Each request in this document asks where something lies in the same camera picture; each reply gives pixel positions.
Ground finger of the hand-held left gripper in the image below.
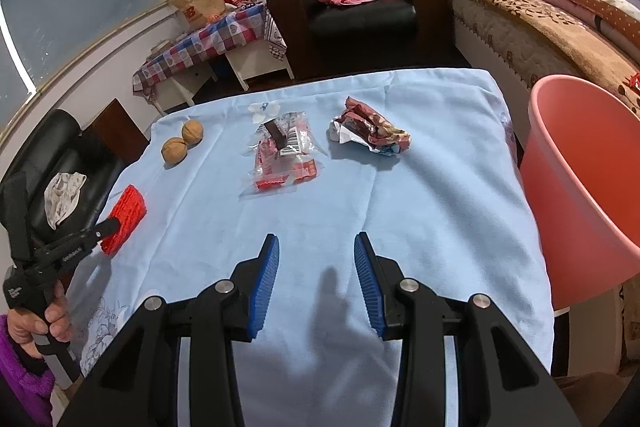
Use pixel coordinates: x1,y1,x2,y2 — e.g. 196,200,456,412
60,218,121,265

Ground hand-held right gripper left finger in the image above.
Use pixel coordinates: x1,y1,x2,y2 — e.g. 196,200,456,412
57,233,280,427

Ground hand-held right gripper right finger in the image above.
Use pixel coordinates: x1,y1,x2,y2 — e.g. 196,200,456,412
354,232,581,427

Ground red ridged wrapper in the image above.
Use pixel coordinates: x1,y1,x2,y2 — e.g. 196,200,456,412
100,184,147,255

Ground pink plastic bucket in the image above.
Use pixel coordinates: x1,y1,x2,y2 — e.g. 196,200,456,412
519,75,640,310

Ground person's left forearm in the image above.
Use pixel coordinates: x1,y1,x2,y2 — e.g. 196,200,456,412
0,314,53,427

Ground person's left hand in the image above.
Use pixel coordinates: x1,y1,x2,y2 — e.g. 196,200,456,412
7,282,73,359

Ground white crumpled cloth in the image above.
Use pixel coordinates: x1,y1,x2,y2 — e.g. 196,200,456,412
44,172,87,230

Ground light blue tablecloth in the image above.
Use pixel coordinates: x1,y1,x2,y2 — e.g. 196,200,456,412
65,68,556,427

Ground black leather sofa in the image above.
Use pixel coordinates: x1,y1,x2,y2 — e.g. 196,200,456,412
0,109,126,258

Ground brown wooden low table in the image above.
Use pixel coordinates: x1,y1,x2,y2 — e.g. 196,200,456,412
92,98,151,168

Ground walnut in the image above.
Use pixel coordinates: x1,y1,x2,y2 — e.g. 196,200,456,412
181,120,205,144
161,137,189,166

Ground clear packet with red wrappers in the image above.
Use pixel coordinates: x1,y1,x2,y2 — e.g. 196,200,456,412
239,111,328,198

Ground crumpled patterned wrapper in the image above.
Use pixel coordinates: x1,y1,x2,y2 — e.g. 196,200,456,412
330,96,412,156

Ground white flower-shaped item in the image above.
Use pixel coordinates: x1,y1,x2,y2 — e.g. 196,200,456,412
247,102,281,124

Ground white side table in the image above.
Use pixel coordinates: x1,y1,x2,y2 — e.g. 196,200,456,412
150,42,296,112

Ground large window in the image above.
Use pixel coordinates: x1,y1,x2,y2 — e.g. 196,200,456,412
0,0,173,132

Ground checkered tablecloth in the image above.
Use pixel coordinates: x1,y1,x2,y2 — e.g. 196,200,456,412
132,1,288,100

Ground dark wooden side table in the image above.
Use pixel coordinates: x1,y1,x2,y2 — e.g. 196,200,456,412
266,0,321,80

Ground brown paper bag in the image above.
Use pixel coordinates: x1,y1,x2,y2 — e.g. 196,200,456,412
170,0,228,30

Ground white bed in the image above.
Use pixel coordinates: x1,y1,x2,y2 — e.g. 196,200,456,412
402,0,640,148

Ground dark wooden nightstand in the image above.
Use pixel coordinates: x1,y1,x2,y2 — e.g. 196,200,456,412
407,0,456,52

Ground brown leaf-pattern blanket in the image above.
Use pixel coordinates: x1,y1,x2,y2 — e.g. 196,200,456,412
445,0,640,118

